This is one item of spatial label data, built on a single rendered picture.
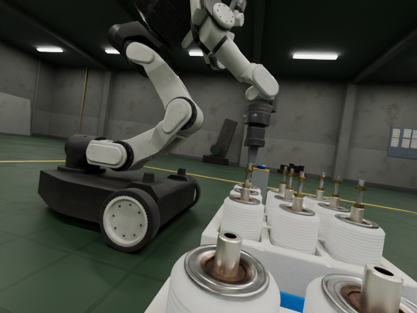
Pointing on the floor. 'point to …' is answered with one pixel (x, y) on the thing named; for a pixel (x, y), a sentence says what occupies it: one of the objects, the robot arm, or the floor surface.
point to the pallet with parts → (291, 168)
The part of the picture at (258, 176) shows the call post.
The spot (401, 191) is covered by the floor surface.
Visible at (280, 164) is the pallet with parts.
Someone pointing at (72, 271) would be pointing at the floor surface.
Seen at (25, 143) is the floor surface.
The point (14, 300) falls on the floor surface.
